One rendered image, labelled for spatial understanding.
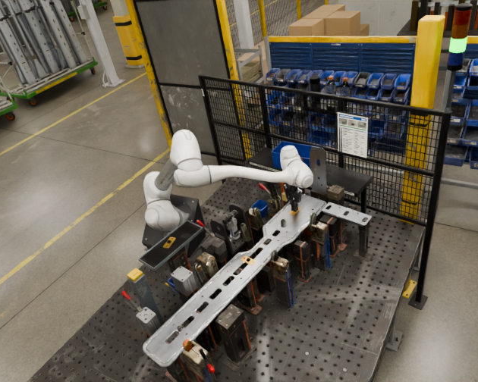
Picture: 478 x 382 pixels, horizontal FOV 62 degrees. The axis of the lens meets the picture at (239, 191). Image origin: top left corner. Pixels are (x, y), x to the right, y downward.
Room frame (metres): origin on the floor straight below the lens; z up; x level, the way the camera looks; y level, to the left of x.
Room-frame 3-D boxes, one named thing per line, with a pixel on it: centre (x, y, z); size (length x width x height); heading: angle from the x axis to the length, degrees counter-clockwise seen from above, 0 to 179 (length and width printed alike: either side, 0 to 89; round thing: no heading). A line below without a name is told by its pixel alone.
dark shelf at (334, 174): (2.35, -0.50, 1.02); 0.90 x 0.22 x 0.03; 43
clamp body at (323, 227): (1.72, -0.41, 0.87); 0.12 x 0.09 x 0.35; 43
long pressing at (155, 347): (1.57, 0.03, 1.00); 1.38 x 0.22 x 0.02; 133
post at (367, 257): (1.74, -0.69, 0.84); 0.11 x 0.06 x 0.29; 43
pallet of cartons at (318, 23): (6.31, -1.89, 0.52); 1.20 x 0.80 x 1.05; 139
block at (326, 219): (1.82, -0.50, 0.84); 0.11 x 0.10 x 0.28; 43
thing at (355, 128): (2.21, -0.79, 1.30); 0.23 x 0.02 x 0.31; 43
